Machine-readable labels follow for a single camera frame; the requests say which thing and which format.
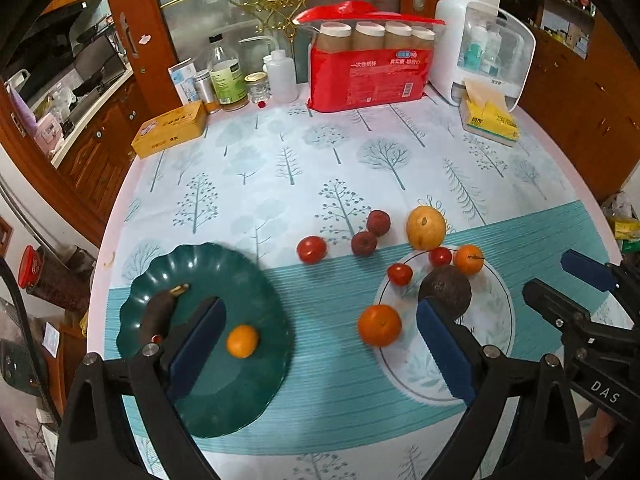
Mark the silver metal can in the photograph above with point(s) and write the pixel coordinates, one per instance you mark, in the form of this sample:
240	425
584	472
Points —
204	90

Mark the blackened overripe banana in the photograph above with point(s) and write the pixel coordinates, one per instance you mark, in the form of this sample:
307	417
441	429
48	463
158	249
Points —
155	315

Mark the yellow tissue pack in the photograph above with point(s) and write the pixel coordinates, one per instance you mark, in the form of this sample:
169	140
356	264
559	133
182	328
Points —
495	120

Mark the red lidded dark container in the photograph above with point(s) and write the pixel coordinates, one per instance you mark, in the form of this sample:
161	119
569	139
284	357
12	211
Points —
55	280

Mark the white squeeze bottle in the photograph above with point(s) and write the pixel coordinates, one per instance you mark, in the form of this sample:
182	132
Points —
281	77

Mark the yellow green packets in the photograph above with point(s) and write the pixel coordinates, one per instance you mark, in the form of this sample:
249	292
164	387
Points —
625	227

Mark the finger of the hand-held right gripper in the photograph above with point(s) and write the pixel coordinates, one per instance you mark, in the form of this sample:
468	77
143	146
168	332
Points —
552	305
587	266

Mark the large orange tangerine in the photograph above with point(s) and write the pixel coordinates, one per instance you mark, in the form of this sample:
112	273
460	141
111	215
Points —
380	325

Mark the white storage dispenser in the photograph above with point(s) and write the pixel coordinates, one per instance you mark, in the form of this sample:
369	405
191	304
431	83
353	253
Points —
450	45

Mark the yellow peel scrap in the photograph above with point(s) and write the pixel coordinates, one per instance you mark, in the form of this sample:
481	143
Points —
109	259

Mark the dark avocado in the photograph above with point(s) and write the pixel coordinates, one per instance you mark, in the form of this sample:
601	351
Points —
445	285

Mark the dark red round fruit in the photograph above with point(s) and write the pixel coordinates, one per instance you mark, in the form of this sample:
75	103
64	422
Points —
363	244
378	223

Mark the red cherry tomato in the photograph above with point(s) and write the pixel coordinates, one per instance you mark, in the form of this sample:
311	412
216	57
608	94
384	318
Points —
400	273
440	256

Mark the glass bottle green label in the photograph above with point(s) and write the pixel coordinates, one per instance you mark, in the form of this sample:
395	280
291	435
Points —
227	80

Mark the small orange with stem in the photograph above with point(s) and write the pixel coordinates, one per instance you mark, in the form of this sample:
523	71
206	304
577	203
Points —
468	259

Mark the yellow cardboard box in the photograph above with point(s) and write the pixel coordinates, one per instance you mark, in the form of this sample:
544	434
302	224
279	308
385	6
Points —
170	130

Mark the white patterned plate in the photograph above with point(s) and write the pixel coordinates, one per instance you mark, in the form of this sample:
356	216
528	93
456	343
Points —
490	310

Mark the small jar gold lid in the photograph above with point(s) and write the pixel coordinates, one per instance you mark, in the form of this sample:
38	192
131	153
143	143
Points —
257	89

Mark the white paper sheet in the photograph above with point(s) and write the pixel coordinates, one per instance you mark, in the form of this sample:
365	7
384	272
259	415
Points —
51	338

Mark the tree print tablecloth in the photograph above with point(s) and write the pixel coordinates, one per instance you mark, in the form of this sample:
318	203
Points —
300	160

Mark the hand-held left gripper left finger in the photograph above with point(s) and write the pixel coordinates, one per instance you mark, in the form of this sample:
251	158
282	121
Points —
197	345

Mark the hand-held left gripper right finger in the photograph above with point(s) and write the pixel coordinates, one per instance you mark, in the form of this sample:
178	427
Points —
447	355

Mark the wooden kitchen cabinet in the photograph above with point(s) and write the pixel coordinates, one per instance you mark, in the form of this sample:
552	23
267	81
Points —
100	145

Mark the dark green scalloped plate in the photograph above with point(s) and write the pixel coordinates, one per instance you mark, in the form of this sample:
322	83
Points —
260	280

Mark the red paper cup package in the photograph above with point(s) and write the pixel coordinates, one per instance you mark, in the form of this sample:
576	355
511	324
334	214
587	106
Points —
365	80

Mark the yellow round pear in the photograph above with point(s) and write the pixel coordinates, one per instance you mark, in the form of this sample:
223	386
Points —
425	228

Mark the pink kitchen appliance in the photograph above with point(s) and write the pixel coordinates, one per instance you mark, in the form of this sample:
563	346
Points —
47	132

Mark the blue white carton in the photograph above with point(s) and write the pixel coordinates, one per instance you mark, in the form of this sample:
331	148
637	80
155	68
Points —
182	82

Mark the small mandarin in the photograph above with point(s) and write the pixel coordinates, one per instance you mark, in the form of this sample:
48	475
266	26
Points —
243	341

